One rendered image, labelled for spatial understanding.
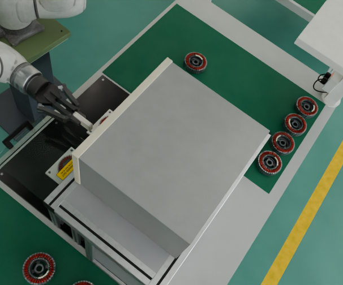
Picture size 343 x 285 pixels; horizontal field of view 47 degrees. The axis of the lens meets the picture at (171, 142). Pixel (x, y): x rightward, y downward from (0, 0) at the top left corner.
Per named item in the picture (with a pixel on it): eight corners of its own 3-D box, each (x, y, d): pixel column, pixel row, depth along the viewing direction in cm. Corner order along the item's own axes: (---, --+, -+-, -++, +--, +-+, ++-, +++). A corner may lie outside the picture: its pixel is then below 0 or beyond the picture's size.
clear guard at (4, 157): (-10, 162, 132) (-14, 155, 127) (42, 115, 143) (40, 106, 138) (65, 222, 128) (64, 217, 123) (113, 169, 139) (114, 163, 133)
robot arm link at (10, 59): (25, 86, 135) (-3, 91, 123) (-8, 60, 138) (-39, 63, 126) (37, 59, 131) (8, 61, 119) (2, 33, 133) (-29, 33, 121)
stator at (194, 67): (198, 78, 194) (200, 73, 190) (179, 66, 195) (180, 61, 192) (209, 64, 199) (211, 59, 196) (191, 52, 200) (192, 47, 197)
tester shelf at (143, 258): (43, 206, 123) (42, 201, 119) (171, 72, 153) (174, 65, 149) (157, 297, 117) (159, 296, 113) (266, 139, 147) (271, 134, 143)
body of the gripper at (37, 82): (44, 82, 133) (65, 99, 132) (26, 99, 129) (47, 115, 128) (42, 69, 126) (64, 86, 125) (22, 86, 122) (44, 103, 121)
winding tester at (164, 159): (74, 180, 123) (71, 153, 105) (158, 92, 143) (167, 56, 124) (175, 259, 118) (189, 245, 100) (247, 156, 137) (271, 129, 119)
